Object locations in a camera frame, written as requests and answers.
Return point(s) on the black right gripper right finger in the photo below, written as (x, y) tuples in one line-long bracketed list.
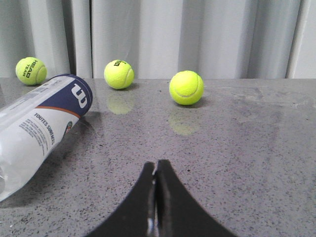
[(179, 214)]

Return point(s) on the Wilson tennis ball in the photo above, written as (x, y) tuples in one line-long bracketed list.
[(118, 74)]

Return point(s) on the white blue tennis ball can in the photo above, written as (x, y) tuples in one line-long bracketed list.
[(32, 126)]

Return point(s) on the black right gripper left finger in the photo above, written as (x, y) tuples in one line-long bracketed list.
[(135, 216)]

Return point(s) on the white pleated curtain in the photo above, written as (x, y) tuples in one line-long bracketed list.
[(219, 39)]

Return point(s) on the Head Team tennis ball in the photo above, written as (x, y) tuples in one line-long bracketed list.
[(31, 71)]

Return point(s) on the plain yellow tennis ball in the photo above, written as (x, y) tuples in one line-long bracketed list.
[(186, 88)]

